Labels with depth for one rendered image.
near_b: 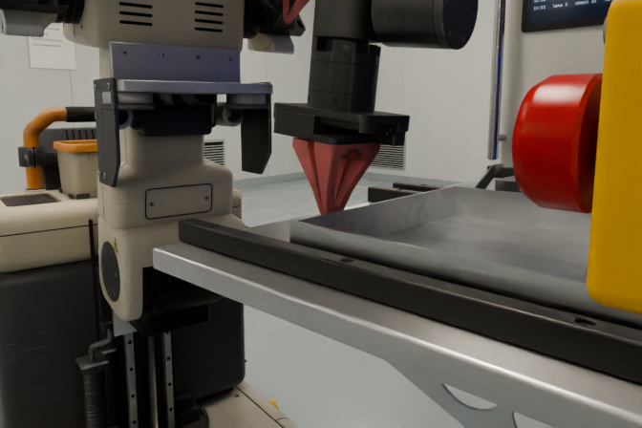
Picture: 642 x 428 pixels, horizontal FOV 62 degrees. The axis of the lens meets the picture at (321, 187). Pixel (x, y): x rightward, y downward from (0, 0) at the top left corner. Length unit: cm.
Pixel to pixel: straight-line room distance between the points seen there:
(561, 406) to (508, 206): 35
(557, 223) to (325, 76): 29
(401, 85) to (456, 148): 111
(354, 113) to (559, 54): 94
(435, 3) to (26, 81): 523
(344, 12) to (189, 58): 53
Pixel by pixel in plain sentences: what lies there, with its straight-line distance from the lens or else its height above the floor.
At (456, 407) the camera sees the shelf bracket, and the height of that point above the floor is 79.
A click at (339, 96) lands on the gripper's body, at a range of 43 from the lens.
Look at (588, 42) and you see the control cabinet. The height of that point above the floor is 114.
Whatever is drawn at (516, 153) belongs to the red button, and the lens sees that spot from 16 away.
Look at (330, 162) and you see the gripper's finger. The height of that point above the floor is 96.
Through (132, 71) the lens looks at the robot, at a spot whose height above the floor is 106.
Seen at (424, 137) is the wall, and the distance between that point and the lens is 686.
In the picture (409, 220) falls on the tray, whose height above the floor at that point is 89.
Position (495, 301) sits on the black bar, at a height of 90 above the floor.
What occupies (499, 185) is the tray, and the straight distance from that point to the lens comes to 70.
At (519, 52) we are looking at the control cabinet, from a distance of 135.
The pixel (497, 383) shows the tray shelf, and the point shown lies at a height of 87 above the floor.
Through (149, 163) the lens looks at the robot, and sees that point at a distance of 96.
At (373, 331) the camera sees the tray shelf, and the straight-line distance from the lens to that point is 32.
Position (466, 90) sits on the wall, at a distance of 657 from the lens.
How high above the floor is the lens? 101
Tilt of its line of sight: 9 degrees down
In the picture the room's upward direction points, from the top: straight up
